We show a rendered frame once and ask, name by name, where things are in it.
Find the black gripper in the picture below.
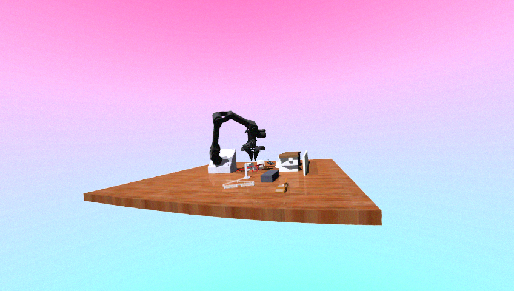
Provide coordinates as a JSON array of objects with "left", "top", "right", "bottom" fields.
[{"left": 241, "top": 138, "right": 265, "bottom": 161}]

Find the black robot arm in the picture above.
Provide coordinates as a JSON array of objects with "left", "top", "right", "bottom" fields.
[{"left": 209, "top": 110, "right": 266, "bottom": 165}]

